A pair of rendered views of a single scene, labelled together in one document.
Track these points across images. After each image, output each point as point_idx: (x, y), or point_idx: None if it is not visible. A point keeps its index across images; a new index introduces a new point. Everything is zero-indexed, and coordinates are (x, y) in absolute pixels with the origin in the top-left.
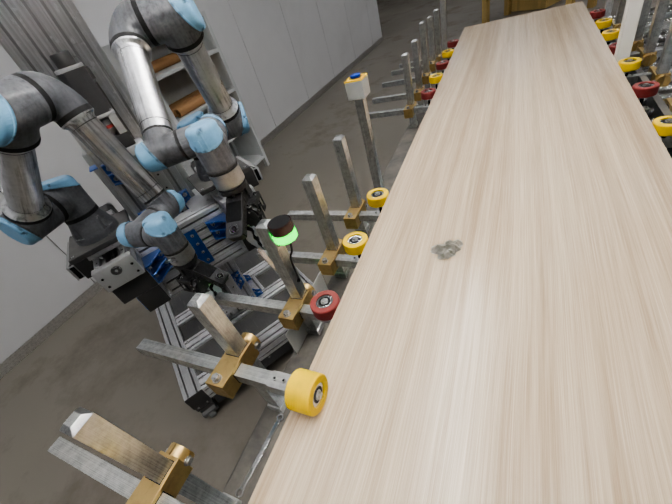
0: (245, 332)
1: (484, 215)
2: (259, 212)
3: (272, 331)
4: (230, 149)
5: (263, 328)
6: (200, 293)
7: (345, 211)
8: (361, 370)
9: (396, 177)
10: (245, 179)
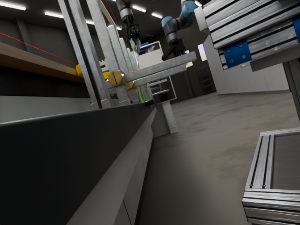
0: (133, 69)
1: None
2: (127, 35)
3: (260, 161)
4: (118, 6)
5: (279, 161)
6: (127, 48)
7: (128, 73)
8: None
9: (60, 64)
10: (127, 18)
